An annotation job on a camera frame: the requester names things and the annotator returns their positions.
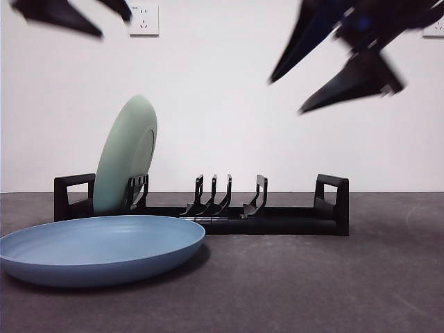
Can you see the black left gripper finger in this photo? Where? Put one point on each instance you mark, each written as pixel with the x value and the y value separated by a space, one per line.
pixel 119 8
pixel 59 14

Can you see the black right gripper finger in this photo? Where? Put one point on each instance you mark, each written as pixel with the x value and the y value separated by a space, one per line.
pixel 308 34
pixel 360 78

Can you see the green round plate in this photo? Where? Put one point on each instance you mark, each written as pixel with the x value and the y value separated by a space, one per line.
pixel 121 156

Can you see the blue round plate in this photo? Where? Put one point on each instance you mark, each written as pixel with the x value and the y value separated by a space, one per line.
pixel 97 249

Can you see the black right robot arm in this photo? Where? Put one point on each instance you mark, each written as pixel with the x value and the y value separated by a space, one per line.
pixel 388 17

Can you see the black plate rack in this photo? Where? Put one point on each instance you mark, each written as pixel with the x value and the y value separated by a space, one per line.
pixel 277 225

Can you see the white wall socket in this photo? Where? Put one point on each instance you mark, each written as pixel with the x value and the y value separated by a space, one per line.
pixel 147 22
pixel 435 32

